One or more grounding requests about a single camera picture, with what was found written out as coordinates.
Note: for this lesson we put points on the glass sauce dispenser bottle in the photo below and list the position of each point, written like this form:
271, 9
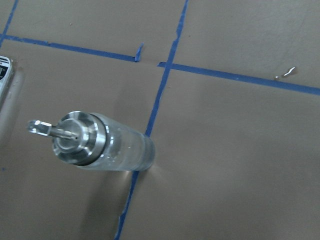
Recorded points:
92, 141

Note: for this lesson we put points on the digital kitchen scale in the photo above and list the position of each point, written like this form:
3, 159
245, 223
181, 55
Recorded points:
6, 74

